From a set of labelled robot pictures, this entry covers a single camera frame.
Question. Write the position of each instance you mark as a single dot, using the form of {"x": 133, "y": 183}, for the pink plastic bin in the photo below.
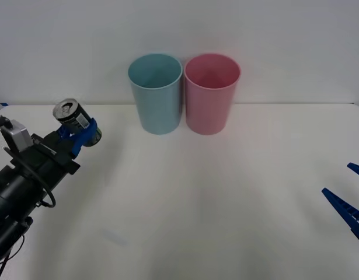
{"x": 208, "y": 112}

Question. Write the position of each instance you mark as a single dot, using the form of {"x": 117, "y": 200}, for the pale blue plastic bin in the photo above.
{"x": 158, "y": 111}

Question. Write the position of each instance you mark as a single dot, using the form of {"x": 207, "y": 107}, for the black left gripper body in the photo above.
{"x": 52, "y": 159}

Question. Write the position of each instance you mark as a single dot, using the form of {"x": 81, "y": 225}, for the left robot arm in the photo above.
{"x": 13, "y": 191}

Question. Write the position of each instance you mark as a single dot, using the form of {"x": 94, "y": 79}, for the black drink can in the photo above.
{"x": 71, "y": 114}

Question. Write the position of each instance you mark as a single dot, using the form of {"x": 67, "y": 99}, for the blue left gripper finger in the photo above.
{"x": 64, "y": 132}
{"x": 85, "y": 134}

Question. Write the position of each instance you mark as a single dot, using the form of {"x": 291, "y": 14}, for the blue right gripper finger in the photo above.
{"x": 358, "y": 169}
{"x": 347, "y": 213}

